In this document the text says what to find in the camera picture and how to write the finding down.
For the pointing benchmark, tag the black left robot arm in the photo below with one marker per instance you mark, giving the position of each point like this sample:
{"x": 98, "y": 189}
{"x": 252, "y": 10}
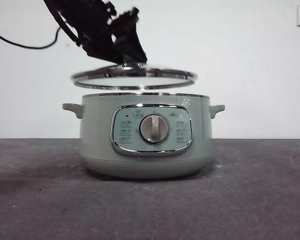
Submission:
{"x": 84, "y": 20}

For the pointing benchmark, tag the pale green electric cooking pot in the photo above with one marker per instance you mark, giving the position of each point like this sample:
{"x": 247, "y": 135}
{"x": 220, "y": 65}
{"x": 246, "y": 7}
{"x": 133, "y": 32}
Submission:
{"x": 97, "y": 140}

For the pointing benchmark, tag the glass lid with green knob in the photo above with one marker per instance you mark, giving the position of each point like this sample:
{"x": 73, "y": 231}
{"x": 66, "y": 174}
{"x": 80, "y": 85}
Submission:
{"x": 134, "y": 80}

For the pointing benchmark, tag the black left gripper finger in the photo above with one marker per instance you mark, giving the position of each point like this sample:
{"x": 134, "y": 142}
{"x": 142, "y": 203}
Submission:
{"x": 104, "y": 56}
{"x": 132, "y": 47}

